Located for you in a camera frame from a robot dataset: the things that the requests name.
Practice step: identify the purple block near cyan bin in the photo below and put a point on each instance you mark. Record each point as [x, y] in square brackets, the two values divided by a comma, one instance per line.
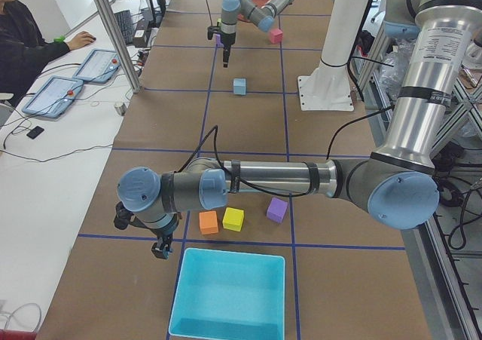
[276, 210]

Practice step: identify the purple block near red bin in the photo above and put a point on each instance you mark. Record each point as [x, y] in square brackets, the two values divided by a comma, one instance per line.
[218, 40]

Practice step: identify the pink block far right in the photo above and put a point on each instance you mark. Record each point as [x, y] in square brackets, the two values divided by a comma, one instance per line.
[275, 36]

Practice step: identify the lower teach pendant tablet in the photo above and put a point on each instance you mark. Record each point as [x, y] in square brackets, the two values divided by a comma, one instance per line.
[54, 97]

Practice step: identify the black keyboard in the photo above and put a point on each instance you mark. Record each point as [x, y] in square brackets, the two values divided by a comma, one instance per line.
[125, 25]

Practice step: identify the small metal cylinder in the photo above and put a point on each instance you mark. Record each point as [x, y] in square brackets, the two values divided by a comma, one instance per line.
[120, 108]

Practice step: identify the yellow block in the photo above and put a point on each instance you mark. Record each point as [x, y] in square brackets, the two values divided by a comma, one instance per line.
[233, 219]

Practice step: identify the black smartphone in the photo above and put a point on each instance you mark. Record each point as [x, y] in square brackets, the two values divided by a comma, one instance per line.
[34, 132]

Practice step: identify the orange block near cyan bin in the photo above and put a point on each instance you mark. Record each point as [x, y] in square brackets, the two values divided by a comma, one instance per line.
[208, 222]

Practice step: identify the light blue block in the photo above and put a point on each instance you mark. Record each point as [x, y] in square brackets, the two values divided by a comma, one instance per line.
[239, 86]

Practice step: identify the aluminium frame post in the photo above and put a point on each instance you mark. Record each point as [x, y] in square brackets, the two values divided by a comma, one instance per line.
[114, 33]

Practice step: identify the upper teach pendant tablet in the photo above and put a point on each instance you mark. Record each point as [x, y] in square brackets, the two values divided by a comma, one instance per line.
[98, 67]

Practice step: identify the seated person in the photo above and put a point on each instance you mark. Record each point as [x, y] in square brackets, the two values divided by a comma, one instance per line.
[24, 52]

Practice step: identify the teach pendant tablet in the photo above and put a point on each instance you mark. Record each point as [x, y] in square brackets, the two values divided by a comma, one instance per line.
[54, 97]
[98, 67]

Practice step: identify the person's hand on mouse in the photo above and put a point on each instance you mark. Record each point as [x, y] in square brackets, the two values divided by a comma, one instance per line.
[82, 39]

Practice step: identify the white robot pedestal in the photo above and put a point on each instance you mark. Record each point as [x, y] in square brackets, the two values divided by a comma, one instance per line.
[327, 87]

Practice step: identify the cyan plastic bin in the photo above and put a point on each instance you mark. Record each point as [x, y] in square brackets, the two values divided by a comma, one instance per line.
[229, 295]

